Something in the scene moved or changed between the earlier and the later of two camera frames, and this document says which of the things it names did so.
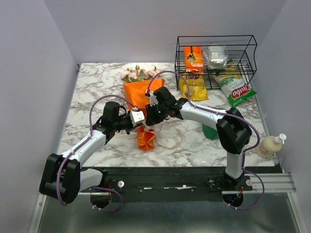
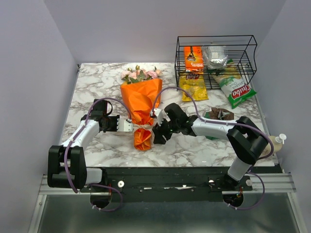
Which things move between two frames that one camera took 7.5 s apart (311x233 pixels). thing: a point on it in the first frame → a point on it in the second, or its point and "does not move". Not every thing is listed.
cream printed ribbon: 158,136 → 146,126
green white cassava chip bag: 233,85 does not move
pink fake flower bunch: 150,74 does not move
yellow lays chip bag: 195,88 does not move
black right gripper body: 156,113 → 166,129
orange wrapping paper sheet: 136,92 does not move
